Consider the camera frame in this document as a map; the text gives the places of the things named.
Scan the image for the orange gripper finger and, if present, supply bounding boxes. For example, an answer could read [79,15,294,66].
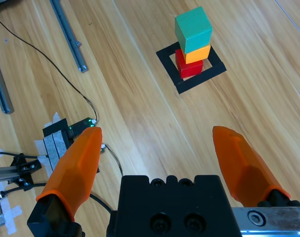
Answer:
[212,125,300,208]
[27,126,103,237]

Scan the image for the red wooden block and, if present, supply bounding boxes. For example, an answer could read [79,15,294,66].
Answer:
[175,48,204,79]

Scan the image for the yellow wooden block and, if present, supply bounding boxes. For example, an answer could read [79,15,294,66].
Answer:
[183,44,212,65]

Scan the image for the green wooden block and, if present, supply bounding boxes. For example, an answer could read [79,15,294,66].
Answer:
[174,6,213,54]

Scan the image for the grey felt strip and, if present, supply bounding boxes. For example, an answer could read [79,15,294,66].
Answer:
[53,130,68,161]
[43,134,58,171]

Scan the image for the small circuit board green LED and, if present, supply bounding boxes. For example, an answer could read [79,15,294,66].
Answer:
[68,118,98,139]

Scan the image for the black flat pad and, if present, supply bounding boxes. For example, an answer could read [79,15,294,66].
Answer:
[42,118,101,173]

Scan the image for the white tape cross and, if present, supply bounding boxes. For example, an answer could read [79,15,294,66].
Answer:
[0,197,24,235]

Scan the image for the black tape square outline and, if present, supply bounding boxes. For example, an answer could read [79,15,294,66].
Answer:
[155,41,227,95]

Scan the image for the thin twin wire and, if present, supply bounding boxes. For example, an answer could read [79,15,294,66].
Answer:
[103,144,124,177]

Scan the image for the black corner bracket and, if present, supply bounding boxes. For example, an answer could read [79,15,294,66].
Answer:
[8,153,42,186]

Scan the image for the thin black cable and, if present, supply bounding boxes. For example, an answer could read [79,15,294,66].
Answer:
[0,151,39,159]

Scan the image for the long thin black wire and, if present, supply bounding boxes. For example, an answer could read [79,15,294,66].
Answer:
[0,14,98,123]

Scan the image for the grey aluminium rail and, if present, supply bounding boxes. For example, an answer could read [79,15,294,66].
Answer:
[0,48,14,115]
[49,0,88,73]

